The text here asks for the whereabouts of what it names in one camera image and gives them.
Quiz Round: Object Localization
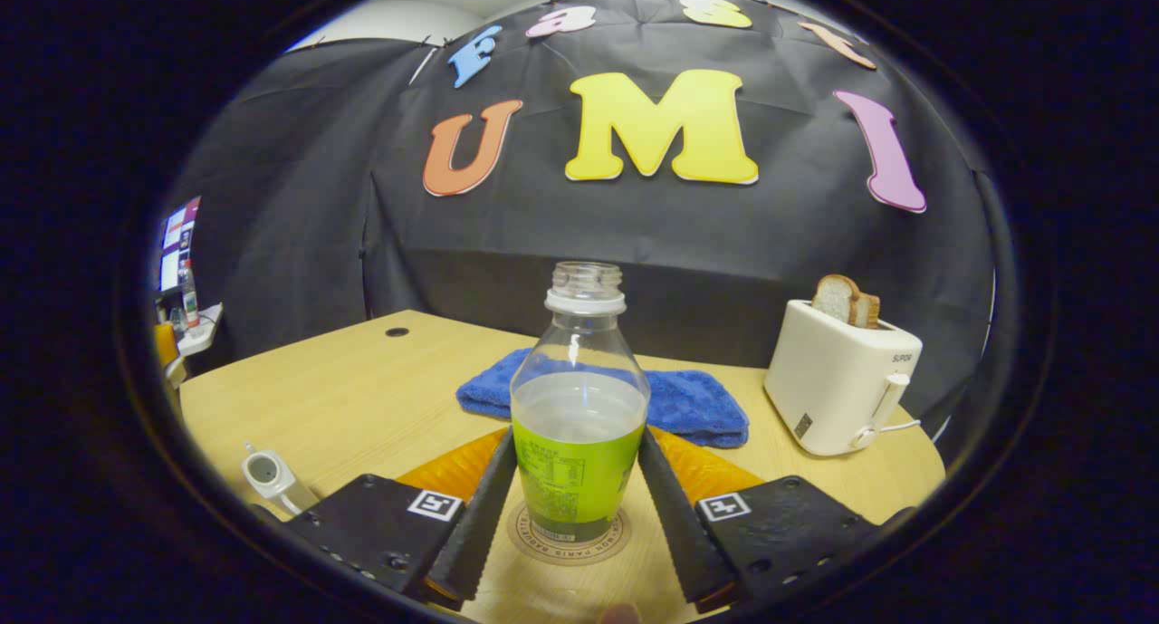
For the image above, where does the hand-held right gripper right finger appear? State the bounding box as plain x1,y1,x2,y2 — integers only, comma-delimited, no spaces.
637,425,917,614

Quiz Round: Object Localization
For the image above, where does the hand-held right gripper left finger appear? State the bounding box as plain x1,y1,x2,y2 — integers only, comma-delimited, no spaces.
283,425,519,607

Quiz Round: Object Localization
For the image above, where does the round brown coaster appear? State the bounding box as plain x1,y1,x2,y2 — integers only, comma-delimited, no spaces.
506,500,632,567

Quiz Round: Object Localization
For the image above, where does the clear green label water bottle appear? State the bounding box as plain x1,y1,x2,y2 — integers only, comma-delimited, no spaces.
510,261,652,544

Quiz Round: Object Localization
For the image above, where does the red label plastic bottle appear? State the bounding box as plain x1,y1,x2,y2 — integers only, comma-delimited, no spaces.
179,259,200,331

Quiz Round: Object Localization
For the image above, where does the white side shelf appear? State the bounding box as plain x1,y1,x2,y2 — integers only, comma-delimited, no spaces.
177,302,225,358

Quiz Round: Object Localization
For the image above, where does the computer monitor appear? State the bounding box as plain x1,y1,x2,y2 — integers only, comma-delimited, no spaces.
158,196,202,294

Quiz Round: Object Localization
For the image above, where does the blue towel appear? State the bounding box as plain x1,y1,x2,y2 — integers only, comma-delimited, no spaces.
455,348,751,450

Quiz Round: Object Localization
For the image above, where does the black backdrop cloth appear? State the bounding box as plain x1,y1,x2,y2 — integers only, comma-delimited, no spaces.
177,0,997,444

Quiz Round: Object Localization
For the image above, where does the white toaster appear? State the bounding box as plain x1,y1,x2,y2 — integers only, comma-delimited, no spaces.
763,299,924,457

